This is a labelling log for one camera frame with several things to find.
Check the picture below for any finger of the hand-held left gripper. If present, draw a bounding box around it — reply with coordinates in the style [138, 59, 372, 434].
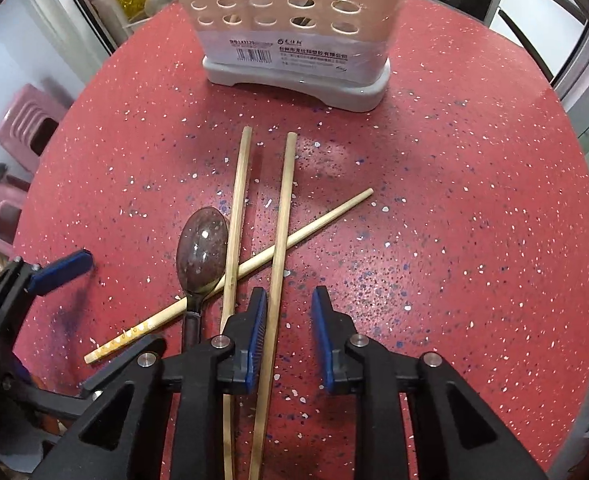
[4, 249, 94, 297]
[78, 335, 168, 402]

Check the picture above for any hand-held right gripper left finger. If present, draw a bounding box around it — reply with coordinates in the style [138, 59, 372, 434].
[34, 287, 270, 480]

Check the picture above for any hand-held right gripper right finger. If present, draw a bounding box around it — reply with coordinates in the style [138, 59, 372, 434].
[311, 286, 550, 480]

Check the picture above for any black-handled metal spoon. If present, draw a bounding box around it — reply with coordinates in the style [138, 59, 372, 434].
[175, 206, 231, 356]

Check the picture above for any wooden chopstick dotted end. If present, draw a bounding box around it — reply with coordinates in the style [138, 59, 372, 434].
[84, 188, 375, 365]

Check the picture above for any plain wooden chopstick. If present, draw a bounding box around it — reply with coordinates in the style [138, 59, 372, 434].
[248, 132, 297, 480]
[219, 126, 253, 480]

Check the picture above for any beige plastic utensil holder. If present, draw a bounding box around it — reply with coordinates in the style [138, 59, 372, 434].
[163, 0, 415, 112]

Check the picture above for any pink plastic stool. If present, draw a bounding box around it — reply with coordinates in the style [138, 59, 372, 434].
[0, 182, 30, 256]
[0, 84, 72, 173]

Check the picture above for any white refrigerator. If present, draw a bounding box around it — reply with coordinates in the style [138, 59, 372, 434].
[489, 0, 589, 138]

